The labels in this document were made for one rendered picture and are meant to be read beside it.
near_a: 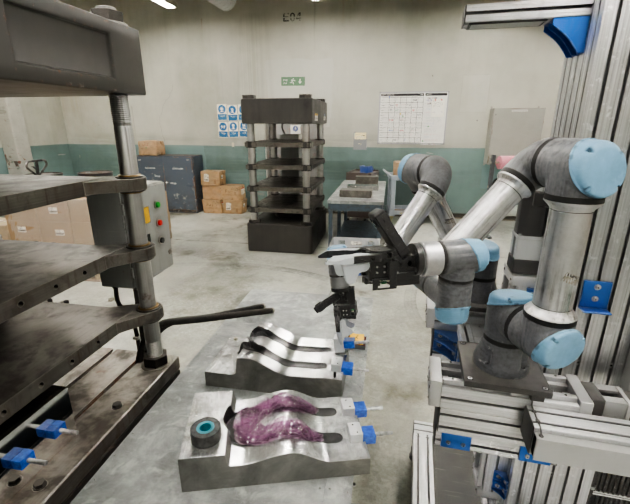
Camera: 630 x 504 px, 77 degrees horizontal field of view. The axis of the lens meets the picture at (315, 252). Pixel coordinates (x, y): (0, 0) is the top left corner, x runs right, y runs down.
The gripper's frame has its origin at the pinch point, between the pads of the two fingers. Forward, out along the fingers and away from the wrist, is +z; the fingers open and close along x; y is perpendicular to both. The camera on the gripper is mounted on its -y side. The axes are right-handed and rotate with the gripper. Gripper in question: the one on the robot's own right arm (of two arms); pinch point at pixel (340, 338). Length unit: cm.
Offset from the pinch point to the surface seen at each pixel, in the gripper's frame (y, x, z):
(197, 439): -30, -57, 4
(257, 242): -167, 381, 5
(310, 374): -9.0, -16.1, 6.5
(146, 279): -68, -13, -30
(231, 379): -38.1, -17.2, 7.4
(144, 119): -459, 617, -240
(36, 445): -78, -59, 5
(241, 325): -52, 28, 3
